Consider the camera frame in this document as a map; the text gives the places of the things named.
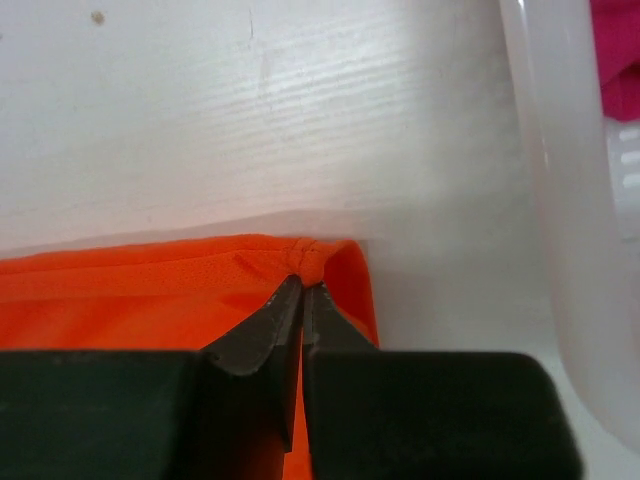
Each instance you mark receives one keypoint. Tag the magenta t-shirt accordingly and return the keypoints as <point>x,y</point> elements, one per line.
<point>616,38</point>

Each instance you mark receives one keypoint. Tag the orange t-shirt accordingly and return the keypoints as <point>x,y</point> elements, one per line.
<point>177,296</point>

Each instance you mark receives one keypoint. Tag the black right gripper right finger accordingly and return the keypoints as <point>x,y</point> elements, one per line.
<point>381,414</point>

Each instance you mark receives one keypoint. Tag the white perforated plastic basket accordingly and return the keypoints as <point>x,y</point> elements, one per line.
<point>586,183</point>

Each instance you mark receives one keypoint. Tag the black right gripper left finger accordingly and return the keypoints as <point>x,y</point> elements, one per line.
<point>225,411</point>

